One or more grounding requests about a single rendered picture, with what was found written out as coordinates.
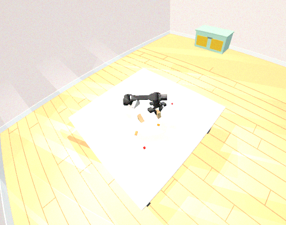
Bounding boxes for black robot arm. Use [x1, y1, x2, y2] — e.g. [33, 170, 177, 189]
[123, 92, 167, 106]

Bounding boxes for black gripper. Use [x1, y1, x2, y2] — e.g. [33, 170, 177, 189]
[147, 101, 167, 115]

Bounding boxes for tan wooden triangular block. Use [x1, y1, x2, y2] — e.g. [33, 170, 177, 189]
[137, 114, 144, 123]

